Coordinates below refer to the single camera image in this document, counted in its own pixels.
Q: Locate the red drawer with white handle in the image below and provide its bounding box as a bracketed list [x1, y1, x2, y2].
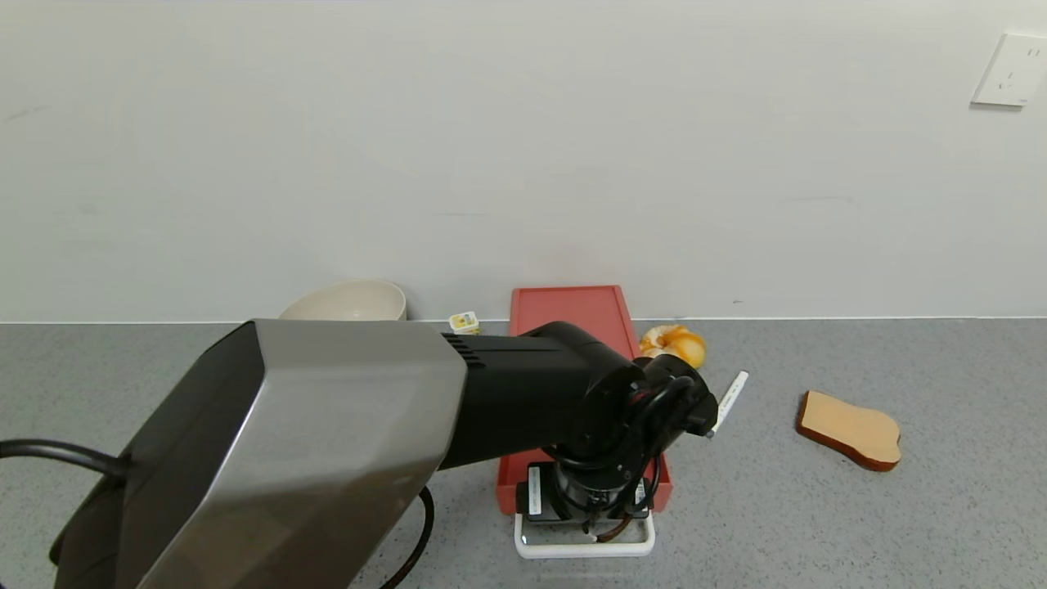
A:
[495, 446, 674, 560]

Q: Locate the orange and white bagel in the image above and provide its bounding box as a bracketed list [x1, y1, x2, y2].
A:
[639, 324, 707, 371]

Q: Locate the beige ribbed bowl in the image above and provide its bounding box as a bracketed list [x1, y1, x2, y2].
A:
[280, 280, 408, 322]

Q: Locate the white marker pen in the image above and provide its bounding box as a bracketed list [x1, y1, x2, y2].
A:
[707, 371, 750, 439]

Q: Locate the toy toast slice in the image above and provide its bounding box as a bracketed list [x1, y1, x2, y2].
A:
[795, 390, 902, 473]

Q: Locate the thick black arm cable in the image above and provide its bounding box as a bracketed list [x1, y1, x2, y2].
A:
[0, 439, 435, 589]

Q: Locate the white wall socket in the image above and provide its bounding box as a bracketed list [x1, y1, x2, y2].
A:
[971, 33, 1047, 108]

